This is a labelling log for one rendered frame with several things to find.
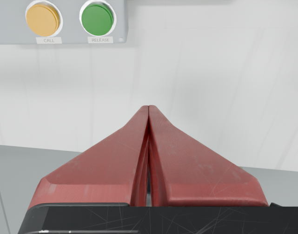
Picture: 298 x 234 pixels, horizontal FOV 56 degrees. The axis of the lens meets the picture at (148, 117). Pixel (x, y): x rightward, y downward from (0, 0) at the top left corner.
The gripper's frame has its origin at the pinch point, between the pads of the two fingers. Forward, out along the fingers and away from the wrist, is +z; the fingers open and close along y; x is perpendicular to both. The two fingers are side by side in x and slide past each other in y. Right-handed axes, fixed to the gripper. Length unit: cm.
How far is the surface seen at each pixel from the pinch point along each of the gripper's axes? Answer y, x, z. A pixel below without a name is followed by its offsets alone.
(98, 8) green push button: 6.2, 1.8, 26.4
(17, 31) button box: 17.5, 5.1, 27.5
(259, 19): -18.4, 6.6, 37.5
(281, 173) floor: -88, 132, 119
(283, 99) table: -26, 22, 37
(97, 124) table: 10.6, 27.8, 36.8
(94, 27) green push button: 7.0, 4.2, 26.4
